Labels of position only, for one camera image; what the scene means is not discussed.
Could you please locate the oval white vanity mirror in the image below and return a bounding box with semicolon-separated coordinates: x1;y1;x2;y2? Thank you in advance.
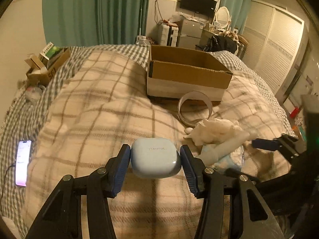
214;7;230;29

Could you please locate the green curtain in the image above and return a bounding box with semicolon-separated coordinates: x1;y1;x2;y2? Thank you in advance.
42;0;148;46
220;0;251;33

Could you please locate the open cardboard box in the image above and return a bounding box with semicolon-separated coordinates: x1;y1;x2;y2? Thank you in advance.
147;45;232;102

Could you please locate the white lace cloth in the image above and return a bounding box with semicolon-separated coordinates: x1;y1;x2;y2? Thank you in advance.
183;118;244;146

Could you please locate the light blue earbuds case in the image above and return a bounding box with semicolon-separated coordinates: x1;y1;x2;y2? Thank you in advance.
131;138;182;179

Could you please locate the large clear water jug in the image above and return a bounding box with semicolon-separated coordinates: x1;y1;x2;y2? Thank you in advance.
135;35;151;46

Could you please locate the white suitcase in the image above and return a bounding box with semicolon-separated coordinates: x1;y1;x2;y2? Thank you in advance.
157;24;178;47

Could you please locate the black wall television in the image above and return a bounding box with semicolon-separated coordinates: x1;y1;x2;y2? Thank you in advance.
179;0;217;18

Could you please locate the green white book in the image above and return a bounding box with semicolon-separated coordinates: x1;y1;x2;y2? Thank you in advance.
39;42;62;61

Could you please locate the black jacket on chair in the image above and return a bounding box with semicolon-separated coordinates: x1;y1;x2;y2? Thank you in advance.
203;36;239;54

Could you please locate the beige plaid blanket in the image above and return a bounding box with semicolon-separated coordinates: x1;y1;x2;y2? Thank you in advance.
22;49;293;238

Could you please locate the smartphone with lit screen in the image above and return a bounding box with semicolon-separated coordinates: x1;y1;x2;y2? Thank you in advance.
15;140;32;187

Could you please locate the white plastic tube bottle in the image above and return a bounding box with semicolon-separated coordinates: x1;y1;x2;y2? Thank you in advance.
197;131;250;166

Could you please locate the white sliding wardrobe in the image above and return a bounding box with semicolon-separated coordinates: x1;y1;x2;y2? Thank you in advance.
243;0;304;93

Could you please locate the blue tissue pack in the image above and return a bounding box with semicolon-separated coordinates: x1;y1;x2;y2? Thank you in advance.
197;144;244;174

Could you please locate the silver mini fridge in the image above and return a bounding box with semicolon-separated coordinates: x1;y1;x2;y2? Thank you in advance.
176;20;203;49

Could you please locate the green curtain left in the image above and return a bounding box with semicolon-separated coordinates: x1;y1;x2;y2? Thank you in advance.
42;0;148;46

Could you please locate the green gingham bed sheet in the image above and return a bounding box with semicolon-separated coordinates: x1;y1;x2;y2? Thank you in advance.
0;44;297;238

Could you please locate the white tape roll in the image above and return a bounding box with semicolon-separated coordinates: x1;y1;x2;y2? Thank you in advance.
177;91;213;128

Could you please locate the small cardboard box with items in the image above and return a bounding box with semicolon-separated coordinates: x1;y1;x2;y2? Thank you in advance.
25;48;70;87

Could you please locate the green curtain right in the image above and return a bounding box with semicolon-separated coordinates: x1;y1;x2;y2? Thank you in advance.
220;0;251;33

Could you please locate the red fire extinguisher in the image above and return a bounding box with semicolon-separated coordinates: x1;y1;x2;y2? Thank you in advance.
289;107;299;119

